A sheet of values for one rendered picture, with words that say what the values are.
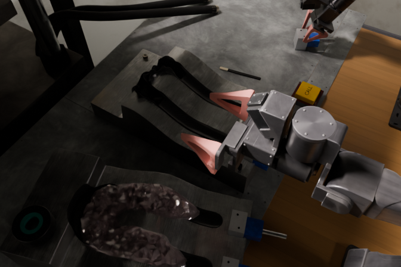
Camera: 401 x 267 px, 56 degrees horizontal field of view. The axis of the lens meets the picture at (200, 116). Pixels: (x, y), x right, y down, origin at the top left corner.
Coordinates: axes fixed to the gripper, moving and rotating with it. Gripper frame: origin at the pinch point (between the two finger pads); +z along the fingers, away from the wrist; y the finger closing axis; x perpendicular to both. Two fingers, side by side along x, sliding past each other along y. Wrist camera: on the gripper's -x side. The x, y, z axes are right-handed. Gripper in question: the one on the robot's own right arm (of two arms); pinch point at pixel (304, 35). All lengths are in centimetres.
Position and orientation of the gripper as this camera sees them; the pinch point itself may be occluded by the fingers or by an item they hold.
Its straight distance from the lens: 135.1
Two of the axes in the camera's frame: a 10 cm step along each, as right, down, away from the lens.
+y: -0.5, 8.1, -5.9
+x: 8.7, 3.2, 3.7
